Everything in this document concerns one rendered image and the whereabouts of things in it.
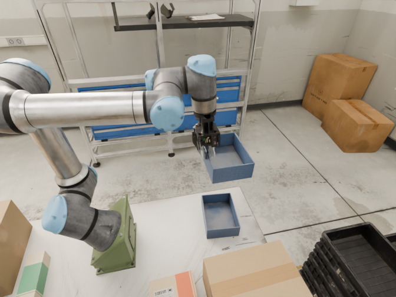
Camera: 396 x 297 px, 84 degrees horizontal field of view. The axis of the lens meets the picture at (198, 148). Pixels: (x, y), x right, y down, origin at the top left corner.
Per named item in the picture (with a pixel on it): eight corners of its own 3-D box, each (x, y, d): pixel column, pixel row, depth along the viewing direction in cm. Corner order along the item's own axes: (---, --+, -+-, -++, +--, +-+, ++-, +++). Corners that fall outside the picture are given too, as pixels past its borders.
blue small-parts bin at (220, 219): (201, 203, 116) (201, 194, 111) (229, 201, 117) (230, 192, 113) (206, 239, 100) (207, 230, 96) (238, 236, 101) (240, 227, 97)
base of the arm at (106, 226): (98, 228, 93) (75, 221, 88) (120, 204, 91) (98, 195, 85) (96, 260, 81) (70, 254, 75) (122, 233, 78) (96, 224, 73)
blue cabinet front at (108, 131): (95, 139, 227) (76, 87, 193) (165, 131, 239) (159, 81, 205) (95, 141, 225) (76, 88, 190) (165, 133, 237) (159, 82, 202)
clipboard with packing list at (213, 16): (182, 17, 203) (181, 15, 202) (215, 15, 212) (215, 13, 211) (189, 20, 186) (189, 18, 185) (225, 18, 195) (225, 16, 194)
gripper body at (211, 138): (198, 151, 71) (195, 119, 64) (193, 137, 78) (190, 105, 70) (221, 147, 72) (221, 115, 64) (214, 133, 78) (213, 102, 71)
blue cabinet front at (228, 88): (172, 131, 240) (168, 80, 206) (235, 124, 252) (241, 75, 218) (172, 132, 238) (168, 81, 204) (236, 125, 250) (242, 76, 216)
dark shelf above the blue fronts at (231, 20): (118, 24, 208) (117, 17, 205) (238, 20, 228) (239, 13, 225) (115, 33, 174) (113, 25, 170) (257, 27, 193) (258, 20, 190)
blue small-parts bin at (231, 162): (199, 149, 93) (199, 135, 88) (233, 145, 95) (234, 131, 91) (212, 184, 77) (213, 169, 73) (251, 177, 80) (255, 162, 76)
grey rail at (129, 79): (67, 85, 196) (65, 79, 193) (247, 71, 224) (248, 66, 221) (65, 89, 188) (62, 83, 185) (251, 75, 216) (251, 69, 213)
